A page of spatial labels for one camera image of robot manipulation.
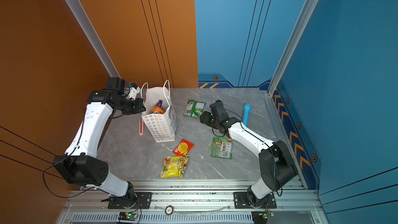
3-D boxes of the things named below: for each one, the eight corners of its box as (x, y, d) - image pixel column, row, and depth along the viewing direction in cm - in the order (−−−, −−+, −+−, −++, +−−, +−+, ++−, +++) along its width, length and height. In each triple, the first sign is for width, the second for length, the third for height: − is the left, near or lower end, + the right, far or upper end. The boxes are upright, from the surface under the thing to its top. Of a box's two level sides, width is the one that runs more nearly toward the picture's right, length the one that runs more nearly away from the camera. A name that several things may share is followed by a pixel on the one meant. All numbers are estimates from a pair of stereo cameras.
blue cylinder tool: (242, 126, 103) (243, 122, 100) (243, 106, 114) (244, 102, 111) (248, 127, 102) (250, 123, 99) (249, 106, 114) (250, 103, 110)
